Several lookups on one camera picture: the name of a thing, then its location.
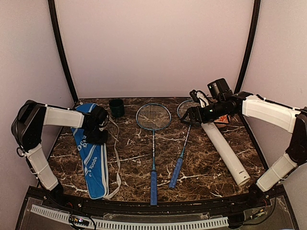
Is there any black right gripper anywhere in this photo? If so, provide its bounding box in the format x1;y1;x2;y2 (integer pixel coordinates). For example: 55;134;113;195
180;99;226;125

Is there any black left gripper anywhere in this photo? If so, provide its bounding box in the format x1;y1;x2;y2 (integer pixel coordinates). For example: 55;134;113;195
85;126;108;145

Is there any blue badminton racket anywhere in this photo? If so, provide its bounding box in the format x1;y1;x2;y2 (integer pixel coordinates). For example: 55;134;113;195
136;103;171;206
168;100;199;189

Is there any blue racket bag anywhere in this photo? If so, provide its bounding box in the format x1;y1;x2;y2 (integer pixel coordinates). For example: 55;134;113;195
71;103;121;199

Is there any white shuttlecock tube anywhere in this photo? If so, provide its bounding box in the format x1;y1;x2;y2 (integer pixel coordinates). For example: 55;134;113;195
201;123;250;186

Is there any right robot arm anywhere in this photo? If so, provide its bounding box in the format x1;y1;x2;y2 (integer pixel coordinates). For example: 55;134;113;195
180;78;307;208

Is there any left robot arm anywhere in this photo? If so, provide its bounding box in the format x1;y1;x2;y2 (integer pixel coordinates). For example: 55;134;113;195
11;100;109;209

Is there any orange patterned bowl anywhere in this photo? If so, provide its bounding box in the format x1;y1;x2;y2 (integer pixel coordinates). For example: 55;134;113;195
214;115;231;127

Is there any dark green cup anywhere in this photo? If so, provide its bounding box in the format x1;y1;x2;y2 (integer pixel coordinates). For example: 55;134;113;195
109;99;125;118

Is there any white slotted cable duct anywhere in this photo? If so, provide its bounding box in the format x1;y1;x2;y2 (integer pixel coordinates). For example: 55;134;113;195
30;205;229;230

